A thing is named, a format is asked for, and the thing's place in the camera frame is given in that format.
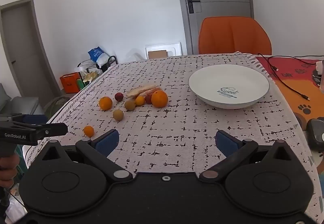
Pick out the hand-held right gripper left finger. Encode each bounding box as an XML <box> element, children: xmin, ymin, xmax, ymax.
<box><xmin>35</xmin><ymin>129</ymin><xmax>133</xmax><ymax>184</ymax></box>

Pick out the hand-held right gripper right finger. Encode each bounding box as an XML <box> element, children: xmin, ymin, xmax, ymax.
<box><xmin>199</xmin><ymin>130</ymin><xmax>303</xmax><ymax>184</ymax></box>

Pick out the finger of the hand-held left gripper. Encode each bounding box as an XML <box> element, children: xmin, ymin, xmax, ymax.
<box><xmin>34</xmin><ymin>123</ymin><xmax>68</xmax><ymax>142</ymax></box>
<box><xmin>0</xmin><ymin>113</ymin><xmax>48</xmax><ymax>129</ymax></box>

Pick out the medium orange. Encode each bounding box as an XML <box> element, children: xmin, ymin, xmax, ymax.
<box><xmin>99</xmin><ymin>96</ymin><xmax>113</xmax><ymax>110</ymax></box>

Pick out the white plate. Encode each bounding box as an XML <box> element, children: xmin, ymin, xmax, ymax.
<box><xmin>188</xmin><ymin>64</ymin><xmax>270</xmax><ymax>110</ymax></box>

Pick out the peeled pink pomelo piece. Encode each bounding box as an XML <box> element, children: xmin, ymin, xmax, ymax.
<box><xmin>141</xmin><ymin>87</ymin><xmax>162</xmax><ymax>98</ymax></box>

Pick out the large orange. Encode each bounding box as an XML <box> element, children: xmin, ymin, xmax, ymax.
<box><xmin>151</xmin><ymin>90</ymin><xmax>169</xmax><ymax>108</ymax></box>

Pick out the person's left hand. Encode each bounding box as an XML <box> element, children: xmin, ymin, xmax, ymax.
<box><xmin>0</xmin><ymin>154</ymin><xmax>20</xmax><ymax>189</ymax></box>

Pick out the grey sofa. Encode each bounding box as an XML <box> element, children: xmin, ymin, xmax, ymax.
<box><xmin>0</xmin><ymin>83</ymin><xmax>45</xmax><ymax>116</ymax></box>

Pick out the dark green bag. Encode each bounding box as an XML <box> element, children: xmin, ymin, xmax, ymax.
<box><xmin>46</xmin><ymin>96</ymin><xmax>72</xmax><ymax>118</ymax></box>

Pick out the orange box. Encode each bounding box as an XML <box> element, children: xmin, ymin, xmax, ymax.
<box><xmin>60</xmin><ymin>72</ymin><xmax>81</xmax><ymax>94</ymax></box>

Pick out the black and white patterned tablecloth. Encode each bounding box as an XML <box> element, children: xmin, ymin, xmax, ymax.
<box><xmin>23</xmin><ymin>53</ymin><xmax>323</xmax><ymax>224</ymax></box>

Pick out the pale yellow bundle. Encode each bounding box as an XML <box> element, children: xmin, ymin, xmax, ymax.
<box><xmin>83</xmin><ymin>71</ymin><xmax>100</xmax><ymax>83</ymax></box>

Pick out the grey side door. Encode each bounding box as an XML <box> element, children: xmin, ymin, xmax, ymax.
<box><xmin>0</xmin><ymin>0</ymin><xmax>61</xmax><ymax>103</ymax></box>

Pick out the blue and white bag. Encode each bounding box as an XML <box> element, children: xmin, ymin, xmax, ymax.
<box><xmin>88</xmin><ymin>47</ymin><xmax>112</xmax><ymax>67</ymax></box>

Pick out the black device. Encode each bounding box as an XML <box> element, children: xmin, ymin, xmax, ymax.
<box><xmin>305</xmin><ymin>119</ymin><xmax>324</xmax><ymax>151</ymax></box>

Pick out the orange printed mat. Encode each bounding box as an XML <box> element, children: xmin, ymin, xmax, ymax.
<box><xmin>256</xmin><ymin>55</ymin><xmax>324</xmax><ymax>138</ymax></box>

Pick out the brown cardboard sheet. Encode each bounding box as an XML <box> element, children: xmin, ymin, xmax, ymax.
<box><xmin>148</xmin><ymin>50</ymin><xmax>167</xmax><ymax>59</ymax></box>

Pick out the orange chair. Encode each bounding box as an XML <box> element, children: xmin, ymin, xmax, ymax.
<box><xmin>198</xmin><ymin>17</ymin><xmax>272</xmax><ymax>55</ymax></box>

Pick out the white foam packaging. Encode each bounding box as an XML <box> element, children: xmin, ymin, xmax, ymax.
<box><xmin>145</xmin><ymin>42</ymin><xmax>182</xmax><ymax>59</ymax></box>

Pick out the white charger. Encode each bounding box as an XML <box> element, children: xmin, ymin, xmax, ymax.
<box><xmin>314</xmin><ymin>60</ymin><xmax>324</xmax><ymax>80</ymax></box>

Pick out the black wire rack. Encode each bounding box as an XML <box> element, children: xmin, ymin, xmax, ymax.
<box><xmin>77</xmin><ymin>55</ymin><xmax>118</xmax><ymax>75</ymax></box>

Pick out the black cable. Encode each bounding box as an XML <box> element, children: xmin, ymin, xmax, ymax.
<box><xmin>257</xmin><ymin>53</ymin><xmax>324</xmax><ymax>101</ymax></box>

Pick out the black door handle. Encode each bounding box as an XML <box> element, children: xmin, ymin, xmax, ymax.
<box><xmin>187</xmin><ymin>0</ymin><xmax>201</xmax><ymax>14</ymax></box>

